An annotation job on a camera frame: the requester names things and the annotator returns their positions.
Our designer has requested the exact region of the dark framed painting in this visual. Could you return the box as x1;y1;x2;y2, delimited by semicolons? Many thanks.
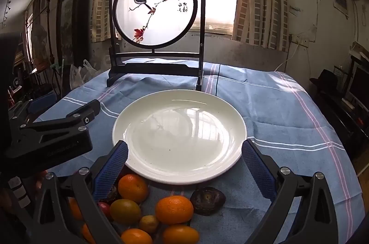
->
56;0;89;67

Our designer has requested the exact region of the white plastic bag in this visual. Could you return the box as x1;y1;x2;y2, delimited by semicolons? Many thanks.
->
69;59;102;90

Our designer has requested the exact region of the black hat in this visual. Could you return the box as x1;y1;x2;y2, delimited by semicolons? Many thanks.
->
309;69;338;89

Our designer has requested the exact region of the brown water chestnut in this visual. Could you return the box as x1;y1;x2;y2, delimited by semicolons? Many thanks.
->
190;187;226;216

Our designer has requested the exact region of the bird painting screen black frame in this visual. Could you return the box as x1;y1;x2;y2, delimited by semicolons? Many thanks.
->
106;0;206;90

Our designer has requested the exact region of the white power cable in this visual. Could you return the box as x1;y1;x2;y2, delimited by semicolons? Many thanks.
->
273;40;302;72

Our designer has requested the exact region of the green yellow kumquat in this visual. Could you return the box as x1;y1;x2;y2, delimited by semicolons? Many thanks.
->
110;199;142;225

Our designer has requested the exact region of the white ceramic plate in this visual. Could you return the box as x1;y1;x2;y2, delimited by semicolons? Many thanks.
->
112;90;247;185

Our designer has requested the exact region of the red cherry tomato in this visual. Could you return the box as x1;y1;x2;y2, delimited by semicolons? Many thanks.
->
98;202;111;218

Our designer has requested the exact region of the large orange mandarin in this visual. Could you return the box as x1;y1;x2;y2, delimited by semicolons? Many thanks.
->
155;195;194;225

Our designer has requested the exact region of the small yellow kumquat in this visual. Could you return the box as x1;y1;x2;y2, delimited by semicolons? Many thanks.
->
138;215;160;234

